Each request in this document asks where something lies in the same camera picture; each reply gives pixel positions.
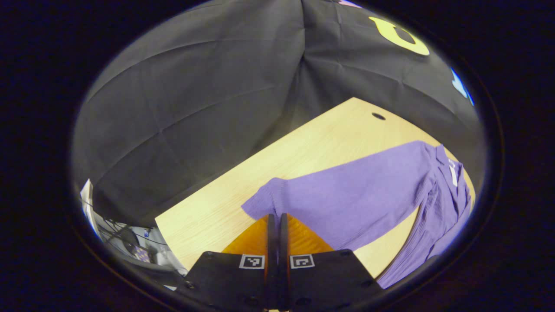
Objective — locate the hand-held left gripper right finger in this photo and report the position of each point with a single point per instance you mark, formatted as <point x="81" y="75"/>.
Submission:
<point x="284" y="268"/>

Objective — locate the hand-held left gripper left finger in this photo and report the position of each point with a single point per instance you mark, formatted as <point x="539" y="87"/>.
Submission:
<point x="271" y="268"/>

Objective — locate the purple jacket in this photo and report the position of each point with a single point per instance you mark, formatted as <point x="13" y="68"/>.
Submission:
<point x="347" y="195"/>

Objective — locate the grey equipment pile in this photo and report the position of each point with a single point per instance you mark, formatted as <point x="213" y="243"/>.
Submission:
<point x="167" y="253"/>

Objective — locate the black backdrop cloth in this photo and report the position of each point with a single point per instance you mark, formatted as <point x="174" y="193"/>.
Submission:
<point x="195" y="95"/>

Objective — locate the white hang tag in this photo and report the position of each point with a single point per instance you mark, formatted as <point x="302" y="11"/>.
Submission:
<point x="453" y="173"/>

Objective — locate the white panel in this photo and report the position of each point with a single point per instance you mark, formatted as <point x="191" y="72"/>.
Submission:
<point x="88" y="203"/>

